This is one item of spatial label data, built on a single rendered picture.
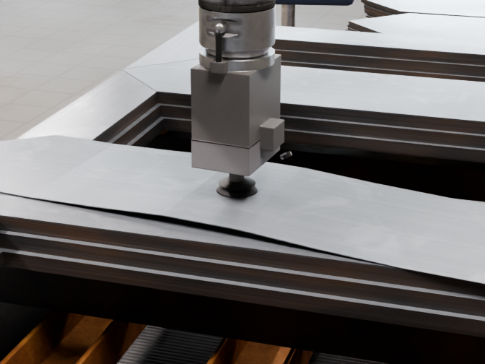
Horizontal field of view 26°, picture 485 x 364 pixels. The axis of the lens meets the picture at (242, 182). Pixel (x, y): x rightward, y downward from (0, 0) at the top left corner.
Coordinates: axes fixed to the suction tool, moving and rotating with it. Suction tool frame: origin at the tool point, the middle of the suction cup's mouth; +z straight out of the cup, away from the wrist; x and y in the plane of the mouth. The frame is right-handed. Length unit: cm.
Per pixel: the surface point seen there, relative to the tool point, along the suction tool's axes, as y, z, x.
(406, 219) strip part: 1.1, -0.6, -17.9
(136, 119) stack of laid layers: 22.9, 1.3, 24.5
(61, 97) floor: 261, 87, 193
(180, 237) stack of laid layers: -11.2, -0.3, 1.0
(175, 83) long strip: 35.1, -0.3, 24.9
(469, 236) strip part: -0.2, -0.5, -24.4
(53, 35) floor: 352, 87, 255
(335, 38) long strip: 69, 0, 12
